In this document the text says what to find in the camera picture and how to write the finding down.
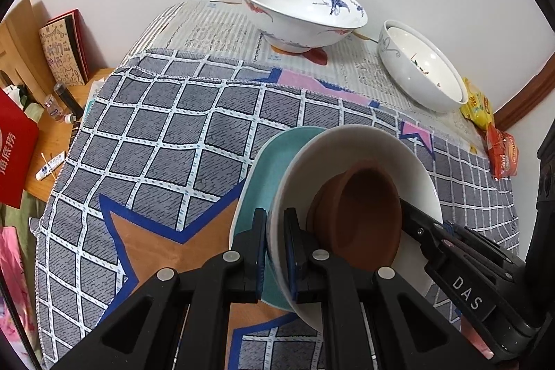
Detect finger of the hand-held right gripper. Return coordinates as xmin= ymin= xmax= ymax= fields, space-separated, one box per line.
xmin=434 ymin=224 xmax=521 ymax=262
xmin=400 ymin=200 xmax=521 ymax=279

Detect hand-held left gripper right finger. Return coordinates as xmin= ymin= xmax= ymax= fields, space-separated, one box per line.
xmin=283 ymin=207 xmax=497 ymax=370

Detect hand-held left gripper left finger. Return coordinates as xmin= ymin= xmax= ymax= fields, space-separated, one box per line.
xmin=52 ymin=207 xmax=267 ymax=370

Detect small brown bowl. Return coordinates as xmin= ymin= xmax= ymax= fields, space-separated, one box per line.
xmin=332 ymin=167 xmax=404 ymax=269
xmin=306 ymin=162 xmax=391 ymax=267

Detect teal plate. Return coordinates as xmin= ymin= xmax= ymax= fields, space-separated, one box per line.
xmin=229 ymin=126 xmax=330 ymax=312

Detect plain white bowl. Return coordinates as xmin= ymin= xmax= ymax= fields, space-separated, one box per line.
xmin=265 ymin=124 xmax=444 ymax=329

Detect red snack packet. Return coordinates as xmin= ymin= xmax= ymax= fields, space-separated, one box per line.
xmin=485 ymin=123 xmax=520 ymax=180

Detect yellow snack packet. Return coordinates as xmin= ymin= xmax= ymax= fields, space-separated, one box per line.
xmin=460 ymin=77 xmax=495 ymax=131

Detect large white bowl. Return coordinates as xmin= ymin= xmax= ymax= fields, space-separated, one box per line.
xmin=377 ymin=20 xmax=470 ymax=113

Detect white flower print bowl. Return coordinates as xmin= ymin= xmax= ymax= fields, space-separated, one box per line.
xmin=386 ymin=25 xmax=464 ymax=102

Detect grey checked cloth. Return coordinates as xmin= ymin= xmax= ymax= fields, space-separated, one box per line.
xmin=37 ymin=48 xmax=521 ymax=370

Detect small white tube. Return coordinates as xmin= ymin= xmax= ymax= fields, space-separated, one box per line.
xmin=35 ymin=152 xmax=66 ymax=181

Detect cotton swab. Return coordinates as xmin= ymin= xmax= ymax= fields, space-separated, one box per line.
xmin=41 ymin=152 xmax=59 ymax=180

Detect blue crane print bowl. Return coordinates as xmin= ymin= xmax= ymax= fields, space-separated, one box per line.
xmin=234 ymin=0 xmax=368 ymax=54

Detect pink cloth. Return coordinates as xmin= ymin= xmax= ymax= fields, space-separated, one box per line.
xmin=0 ymin=223 xmax=40 ymax=353

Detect wooden desk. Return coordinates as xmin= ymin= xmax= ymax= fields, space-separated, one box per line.
xmin=19 ymin=67 xmax=116 ymax=201

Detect black cylinder bottle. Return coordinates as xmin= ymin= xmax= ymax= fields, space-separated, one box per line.
xmin=53 ymin=83 xmax=84 ymax=119

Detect small clear bottle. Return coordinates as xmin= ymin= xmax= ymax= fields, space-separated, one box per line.
xmin=43 ymin=97 xmax=66 ymax=121

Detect red paper bag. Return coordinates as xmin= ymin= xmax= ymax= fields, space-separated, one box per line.
xmin=0 ymin=86 xmax=41 ymax=209

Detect patterned beige book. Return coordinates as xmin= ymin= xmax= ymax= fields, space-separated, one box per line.
xmin=38 ymin=15 xmax=89 ymax=85

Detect red book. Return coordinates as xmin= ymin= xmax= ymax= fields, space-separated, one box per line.
xmin=48 ymin=9 xmax=93 ymax=81

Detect brown wooden door frame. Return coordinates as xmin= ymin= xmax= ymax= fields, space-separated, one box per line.
xmin=494 ymin=53 xmax=555 ymax=132

